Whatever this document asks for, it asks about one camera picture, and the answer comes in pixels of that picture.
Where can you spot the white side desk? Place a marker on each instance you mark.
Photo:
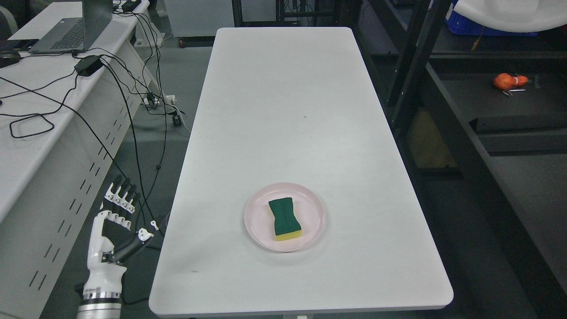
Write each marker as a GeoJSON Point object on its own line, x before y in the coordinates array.
{"type": "Point", "coordinates": [59, 132]}

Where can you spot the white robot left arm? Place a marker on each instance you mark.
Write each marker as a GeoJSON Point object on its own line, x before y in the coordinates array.
{"type": "Point", "coordinates": [100, 305]}

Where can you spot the grey laptop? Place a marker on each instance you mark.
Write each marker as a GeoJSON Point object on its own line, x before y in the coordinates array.
{"type": "Point", "coordinates": [77, 33]}

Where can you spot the white power strip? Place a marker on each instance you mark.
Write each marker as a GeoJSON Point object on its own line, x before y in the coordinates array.
{"type": "Point", "coordinates": [168, 102]}

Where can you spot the black power adapter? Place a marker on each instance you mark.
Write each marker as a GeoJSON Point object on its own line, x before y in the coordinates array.
{"type": "Point", "coordinates": [88, 65]}

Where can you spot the blue plastic crate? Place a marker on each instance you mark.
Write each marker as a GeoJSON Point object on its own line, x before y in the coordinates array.
{"type": "Point", "coordinates": [460, 25]}

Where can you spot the green yellow sponge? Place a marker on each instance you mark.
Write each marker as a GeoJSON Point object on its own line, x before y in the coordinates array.
{"type": "Point", "coordinates": [286, 225]}

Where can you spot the pink round plate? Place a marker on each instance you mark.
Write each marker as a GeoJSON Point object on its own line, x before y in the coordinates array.
{"type": "Point", "coordinates": [308, 208]}

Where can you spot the black computer mouse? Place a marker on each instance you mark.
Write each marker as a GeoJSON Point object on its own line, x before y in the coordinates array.
{"type": "Point", "coordinates": [8, 58]}

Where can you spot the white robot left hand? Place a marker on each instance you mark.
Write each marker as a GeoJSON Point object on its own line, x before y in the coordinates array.
{"type": "Point", "coordinates": [105, 260]}

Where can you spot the black metal shelf rack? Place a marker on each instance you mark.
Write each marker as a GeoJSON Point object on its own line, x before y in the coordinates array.
{"type": "Point", "coordinates": [489, 165]}

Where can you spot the white long table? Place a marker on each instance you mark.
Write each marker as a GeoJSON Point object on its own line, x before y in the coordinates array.
{"type": "Point", "coordinates": [294, 104]}

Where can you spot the white curved cover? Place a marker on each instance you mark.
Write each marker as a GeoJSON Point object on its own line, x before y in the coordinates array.
{"type": "Point", "coordinates": [515, 15]}

